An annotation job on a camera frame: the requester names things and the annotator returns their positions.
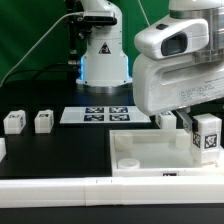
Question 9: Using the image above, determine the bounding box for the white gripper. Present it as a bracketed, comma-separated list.
[133, 54, 224, 133]

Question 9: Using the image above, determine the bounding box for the white square table top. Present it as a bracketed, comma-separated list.
[109, 129, 224, 177]

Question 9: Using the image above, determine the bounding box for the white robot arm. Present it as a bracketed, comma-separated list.
[70, 0, 224, 131]

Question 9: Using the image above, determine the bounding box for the white front fence bar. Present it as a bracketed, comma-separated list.
[0, 176, 224, 208]

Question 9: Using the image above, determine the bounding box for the white fence bar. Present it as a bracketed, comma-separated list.
[0, 176, 224, 208]
[0, 138, 6, 163]

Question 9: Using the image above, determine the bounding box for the white left fence bar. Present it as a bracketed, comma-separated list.
[0, 138, 6, 163]

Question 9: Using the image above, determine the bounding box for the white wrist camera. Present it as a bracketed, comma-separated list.
[134, 16, 209, 60]

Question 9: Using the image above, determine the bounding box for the white marker base plate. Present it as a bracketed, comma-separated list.
[60, 106, 151, 124]

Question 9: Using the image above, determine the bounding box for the black cable left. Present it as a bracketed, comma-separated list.
[5, 63, 81, 84]

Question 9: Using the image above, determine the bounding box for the white cable left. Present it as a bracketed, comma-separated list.
[0, 11, 85, 88]

